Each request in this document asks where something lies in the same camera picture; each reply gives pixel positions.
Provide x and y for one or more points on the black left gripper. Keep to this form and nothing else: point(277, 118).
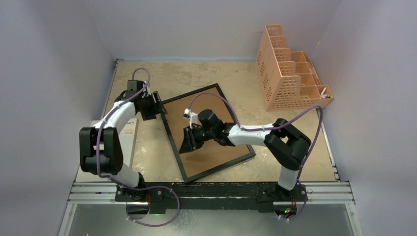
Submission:
point(157, 107)

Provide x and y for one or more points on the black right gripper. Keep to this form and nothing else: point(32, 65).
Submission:
point(193, 135)

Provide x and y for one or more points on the black picture frame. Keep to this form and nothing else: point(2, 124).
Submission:
point(209, 159)

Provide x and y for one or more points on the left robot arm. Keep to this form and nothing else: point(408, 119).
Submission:
point(100, 148)

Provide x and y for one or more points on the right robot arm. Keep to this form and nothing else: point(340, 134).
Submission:
point(286, 143)

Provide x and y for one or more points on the orange plastic organizer basket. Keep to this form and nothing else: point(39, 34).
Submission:
point(288, 78)

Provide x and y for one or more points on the small items in organizer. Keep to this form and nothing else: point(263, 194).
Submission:
point(326, 93)

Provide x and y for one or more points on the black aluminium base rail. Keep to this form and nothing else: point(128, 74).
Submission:
point(260, 196)

